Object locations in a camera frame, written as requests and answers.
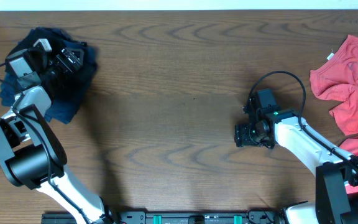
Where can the red t-shirt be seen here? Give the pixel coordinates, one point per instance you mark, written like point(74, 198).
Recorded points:
point(337, 80)

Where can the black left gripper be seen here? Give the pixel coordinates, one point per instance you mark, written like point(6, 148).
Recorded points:
point(64, 66)

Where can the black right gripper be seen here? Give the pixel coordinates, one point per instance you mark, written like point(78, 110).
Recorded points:
point(241, 137)

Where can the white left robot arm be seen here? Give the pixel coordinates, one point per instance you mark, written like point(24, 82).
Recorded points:
point(30, 153)

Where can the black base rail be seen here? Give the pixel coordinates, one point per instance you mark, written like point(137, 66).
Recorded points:
point(252, 216)

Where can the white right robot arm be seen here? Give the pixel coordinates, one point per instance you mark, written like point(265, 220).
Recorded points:
point(335, 170)

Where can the folded navy blue garment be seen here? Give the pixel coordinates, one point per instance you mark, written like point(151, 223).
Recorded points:
point(65, 105)

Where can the black t-shirt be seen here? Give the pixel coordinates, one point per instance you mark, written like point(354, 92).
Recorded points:
point(58, 39)

